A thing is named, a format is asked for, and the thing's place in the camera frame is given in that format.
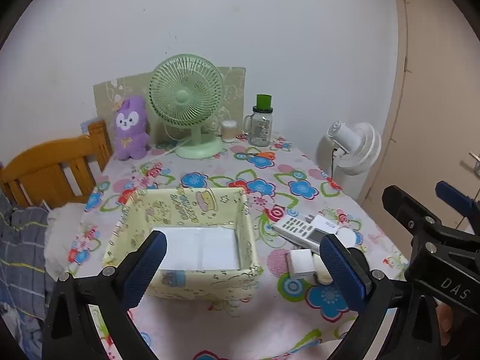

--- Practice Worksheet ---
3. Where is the white standing fan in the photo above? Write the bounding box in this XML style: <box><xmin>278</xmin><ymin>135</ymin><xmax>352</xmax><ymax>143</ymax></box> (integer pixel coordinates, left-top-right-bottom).
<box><xmin>316</xmin><ymin>120</ymin><xmax>382</xmax><ymax>188</ymax></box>

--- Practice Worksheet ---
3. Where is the metal door handle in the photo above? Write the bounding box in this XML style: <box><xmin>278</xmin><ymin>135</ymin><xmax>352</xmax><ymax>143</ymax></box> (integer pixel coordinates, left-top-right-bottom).
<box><xmin>460</xmin><ymin>151</ymin><xmax>480</xmax><ymax>178</ymax></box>

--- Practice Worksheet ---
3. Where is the blue paper piece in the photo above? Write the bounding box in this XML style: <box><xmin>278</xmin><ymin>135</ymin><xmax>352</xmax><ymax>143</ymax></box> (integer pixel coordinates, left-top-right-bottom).
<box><xmin>80</xmin><ymin>119</ymin><xmax>101</xmax><ymax>136</ymax></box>

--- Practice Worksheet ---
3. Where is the blue patterned cloth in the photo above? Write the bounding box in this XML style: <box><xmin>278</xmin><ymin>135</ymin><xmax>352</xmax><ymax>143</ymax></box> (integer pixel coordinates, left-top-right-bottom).
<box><xmin>0</xmin><ymin>300</ymin><xmax>44</xmax><ymax>360</ymax></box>

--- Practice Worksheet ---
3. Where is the white remote control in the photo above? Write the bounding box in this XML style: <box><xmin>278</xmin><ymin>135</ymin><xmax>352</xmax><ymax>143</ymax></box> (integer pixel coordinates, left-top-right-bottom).
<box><xmin>271</xmin><ymin>215</ymin><xmax>328</xmax><ymax>253</ymax></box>

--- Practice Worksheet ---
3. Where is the purple plush toy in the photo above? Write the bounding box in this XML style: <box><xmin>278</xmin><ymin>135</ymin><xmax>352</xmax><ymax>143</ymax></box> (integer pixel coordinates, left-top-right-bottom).
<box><xmin>112</xmin><ymin>95</ymin><xmax>151</xmax><ymax>162</ymax></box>

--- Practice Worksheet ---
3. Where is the wooden bed headboard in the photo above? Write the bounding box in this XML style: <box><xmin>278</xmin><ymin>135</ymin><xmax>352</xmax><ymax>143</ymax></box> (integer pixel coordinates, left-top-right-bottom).
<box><xmin>0</xmin><ymin>120</ymin><xmax>114</xmax><ymax>209</ymax></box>

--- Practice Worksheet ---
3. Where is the white fan power cord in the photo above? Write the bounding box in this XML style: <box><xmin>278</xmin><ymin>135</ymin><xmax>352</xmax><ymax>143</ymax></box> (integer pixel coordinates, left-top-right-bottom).
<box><xmin>152</xmin><ymin>137</ymin><xmax>196</xmax><ymax>156</ymax></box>

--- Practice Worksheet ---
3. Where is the green desk fan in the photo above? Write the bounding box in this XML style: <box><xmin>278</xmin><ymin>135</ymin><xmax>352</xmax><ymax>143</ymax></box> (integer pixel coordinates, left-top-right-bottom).
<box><xmin>148</xmin><ymin>54</ymin><xmax>225</xmax><ymax>159</ymax></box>

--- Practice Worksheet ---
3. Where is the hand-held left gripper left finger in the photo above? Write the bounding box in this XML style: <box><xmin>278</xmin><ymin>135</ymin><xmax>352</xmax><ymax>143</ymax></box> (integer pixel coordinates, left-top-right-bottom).
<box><xmin>41</xmin><ymin>230</ymin><xmax>167</xmax><ymax>360</ymax></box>

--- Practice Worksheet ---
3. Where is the person's right hand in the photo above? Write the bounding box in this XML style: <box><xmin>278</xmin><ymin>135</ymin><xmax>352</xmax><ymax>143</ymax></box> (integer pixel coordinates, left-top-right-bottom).
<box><xmin>437</xmin><ymin>303</ymin><xmax>455</xmax><ymax>342</ymax></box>

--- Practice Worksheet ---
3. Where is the cotton swab jar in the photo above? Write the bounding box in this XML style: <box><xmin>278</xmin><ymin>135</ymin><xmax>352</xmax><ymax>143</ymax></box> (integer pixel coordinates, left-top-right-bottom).
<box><xmin>220</xmin><ymin>120</ymin><xmax>238</xmax><ymax>143</ymax></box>

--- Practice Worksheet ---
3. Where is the blue plaid blanket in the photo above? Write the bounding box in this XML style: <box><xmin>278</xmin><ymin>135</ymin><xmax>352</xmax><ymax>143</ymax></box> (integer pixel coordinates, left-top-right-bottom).
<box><xmin>0</xmin><ymin>191</ymin><xmax>57</xmax><ymax>321</ymax></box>

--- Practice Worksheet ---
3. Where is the yellow printed storage box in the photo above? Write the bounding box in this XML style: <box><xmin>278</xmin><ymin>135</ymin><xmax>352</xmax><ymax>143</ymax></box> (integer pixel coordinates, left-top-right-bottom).
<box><xmin>103</xmin><ymin>187</ymin><xmax>262</xmax><ymax>301</ymax></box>

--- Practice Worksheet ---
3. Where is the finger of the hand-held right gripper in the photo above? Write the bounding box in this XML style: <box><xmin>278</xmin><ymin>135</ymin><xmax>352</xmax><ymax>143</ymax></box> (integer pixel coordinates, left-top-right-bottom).
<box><xmin>382</xmin><ymin>185</ymin><xmax>480</xmax><ymax>257</ymax></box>
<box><xmin>435</xmin><ymin>181</ymin><xmax>480</xmax><ymax>220</ymax></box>

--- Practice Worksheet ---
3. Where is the floral tablecloth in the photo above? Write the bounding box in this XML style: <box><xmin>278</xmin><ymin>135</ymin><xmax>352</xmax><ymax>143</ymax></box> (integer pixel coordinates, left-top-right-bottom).
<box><xmin>67</xmin><ymin>131</ymin><xmax>410</xmax><ymax>360</ymax></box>

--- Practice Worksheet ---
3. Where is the beige patterned board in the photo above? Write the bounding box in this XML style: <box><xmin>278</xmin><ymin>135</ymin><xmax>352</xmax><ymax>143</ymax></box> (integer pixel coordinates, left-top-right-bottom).
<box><xmin>93</xmin><ymin>67</ymin><xmax>247</xmax><ymax>147</ymax></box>

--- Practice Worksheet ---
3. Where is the white cube adapter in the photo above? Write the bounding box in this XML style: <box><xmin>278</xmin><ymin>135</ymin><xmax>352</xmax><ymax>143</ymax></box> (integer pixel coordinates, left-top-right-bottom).
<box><xmin>287</xmin><ymin>248</ymin><xmax>316</xmax><ymax>281</ymax></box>

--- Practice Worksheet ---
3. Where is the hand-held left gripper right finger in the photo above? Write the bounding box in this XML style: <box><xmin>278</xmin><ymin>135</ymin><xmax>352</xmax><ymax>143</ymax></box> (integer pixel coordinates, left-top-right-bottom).
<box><xmin>319</xmin><ymin>233</ymin><xmax>441</xmax><ymax>360</ymax></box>

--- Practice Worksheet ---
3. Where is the glass mug jar green lid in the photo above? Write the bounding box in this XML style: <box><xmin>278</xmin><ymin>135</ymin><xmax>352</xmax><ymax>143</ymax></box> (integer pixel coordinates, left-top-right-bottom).
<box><xmin>243</xmin><ymin>94</ymin><xmax>274</xmax><ymax>147</ymax></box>

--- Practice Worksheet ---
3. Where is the beige door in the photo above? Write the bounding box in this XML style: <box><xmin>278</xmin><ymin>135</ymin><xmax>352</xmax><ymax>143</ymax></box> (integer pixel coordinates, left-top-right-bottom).
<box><xmin>358</xmin><ymin>0</ymin><xmax>480</xmax><ymax>235</ymax></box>

